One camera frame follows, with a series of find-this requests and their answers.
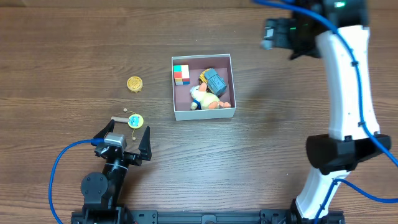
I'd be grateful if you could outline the white square cardboard box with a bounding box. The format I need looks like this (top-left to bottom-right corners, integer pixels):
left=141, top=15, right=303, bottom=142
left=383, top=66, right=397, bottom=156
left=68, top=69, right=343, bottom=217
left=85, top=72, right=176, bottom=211
left=171, top=54, right=236, bottom=121

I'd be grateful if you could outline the multicoloured puzzle cube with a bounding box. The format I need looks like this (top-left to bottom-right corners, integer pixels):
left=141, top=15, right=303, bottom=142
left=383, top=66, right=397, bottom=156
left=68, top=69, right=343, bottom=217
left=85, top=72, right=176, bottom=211
left=173, top=65, right=190, bottom=85

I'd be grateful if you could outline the yellow and grey toy truck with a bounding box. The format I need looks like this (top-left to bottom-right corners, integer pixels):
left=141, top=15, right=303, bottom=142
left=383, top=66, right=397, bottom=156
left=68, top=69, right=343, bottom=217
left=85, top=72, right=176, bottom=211
left=198, top=68, right=227, bottom=96

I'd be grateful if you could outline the small wooden rattle drum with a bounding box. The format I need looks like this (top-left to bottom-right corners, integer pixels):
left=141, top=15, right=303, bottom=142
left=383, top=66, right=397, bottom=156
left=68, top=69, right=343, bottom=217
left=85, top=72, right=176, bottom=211
left=111, top=108, right=144, bottom=141

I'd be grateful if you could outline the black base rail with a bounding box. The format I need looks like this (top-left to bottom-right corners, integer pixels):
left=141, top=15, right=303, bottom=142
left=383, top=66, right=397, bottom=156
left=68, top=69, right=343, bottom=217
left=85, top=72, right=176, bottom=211
left=70, top=208, right=345, bottom=224

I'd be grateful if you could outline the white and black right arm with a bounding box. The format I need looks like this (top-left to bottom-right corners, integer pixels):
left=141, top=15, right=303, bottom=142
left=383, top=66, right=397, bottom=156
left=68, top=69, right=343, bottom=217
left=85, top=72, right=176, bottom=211
left=264, top=1, right=391, bottom=223

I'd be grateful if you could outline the yellow round ridged toy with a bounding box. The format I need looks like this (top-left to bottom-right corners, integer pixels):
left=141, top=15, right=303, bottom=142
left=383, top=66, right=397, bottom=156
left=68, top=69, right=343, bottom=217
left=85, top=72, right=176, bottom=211
left=126, top=76, right=143, bottom=93

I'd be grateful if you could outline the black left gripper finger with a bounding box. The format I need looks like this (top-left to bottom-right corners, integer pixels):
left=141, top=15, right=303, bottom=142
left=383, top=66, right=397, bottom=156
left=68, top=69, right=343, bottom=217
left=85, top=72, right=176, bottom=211
left=138, top=126, right=152, bottom=161
left=93, top=119, right=115, bottom=139

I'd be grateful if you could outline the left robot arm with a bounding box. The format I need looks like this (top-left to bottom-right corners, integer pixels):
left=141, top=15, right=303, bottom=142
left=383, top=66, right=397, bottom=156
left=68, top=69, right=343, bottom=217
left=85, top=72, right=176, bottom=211
left=71, top=119, right=152, bottom=224

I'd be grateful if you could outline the cream plush animal toy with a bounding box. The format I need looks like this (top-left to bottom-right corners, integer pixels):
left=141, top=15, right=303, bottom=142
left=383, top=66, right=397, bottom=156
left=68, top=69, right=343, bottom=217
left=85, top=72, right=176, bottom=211
left=190, top=82, right=231, bottom=111

